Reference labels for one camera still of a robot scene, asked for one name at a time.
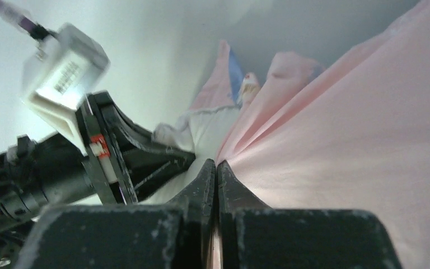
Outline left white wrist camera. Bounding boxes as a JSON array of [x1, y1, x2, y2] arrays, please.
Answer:
[[20, 24, 110, 154]]

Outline pink and blue pillowcase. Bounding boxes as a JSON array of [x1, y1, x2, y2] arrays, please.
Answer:
[[189, 0, 430, 269]]

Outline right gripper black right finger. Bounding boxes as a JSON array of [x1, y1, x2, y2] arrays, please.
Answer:
[[217, 162, 401, 268]]

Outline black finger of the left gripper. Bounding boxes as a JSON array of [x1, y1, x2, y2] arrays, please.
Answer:
[[123, 152, 195, 202]]

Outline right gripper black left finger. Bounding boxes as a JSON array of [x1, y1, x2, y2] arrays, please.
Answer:
[[15, 159, 216, 268]]

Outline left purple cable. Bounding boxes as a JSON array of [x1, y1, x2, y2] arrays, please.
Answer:
[[0, 0, 56, 41]]

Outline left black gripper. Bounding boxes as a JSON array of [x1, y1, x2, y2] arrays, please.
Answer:
[[0, 92, 195, 268]]

